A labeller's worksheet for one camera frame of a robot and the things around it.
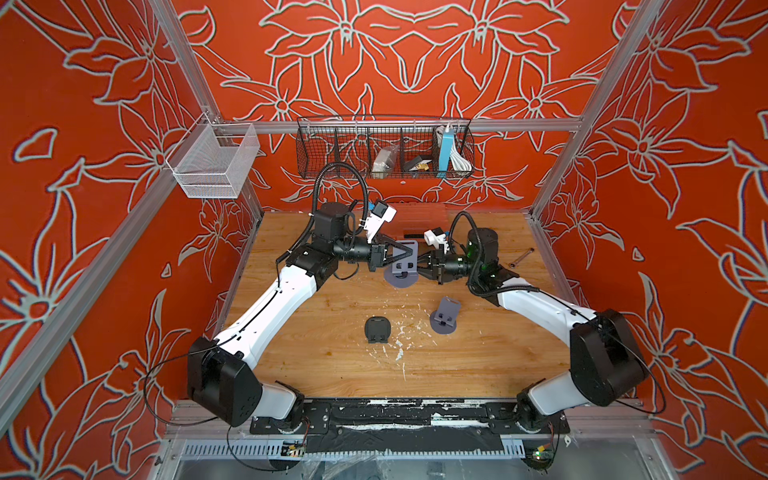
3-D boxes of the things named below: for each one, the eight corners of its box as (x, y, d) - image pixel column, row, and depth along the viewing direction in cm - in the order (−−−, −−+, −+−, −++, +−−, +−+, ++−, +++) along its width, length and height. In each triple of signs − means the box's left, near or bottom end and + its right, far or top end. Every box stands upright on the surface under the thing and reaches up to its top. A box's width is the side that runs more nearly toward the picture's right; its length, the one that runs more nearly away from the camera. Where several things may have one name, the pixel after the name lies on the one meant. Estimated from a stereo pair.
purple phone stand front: (427, 328, 90) (429, 320, 86) (436, 301, 96) (439, 293, 91) (451, 337, 88) (454, 330, 84) (459, 310, 94) (462, 302, 89)
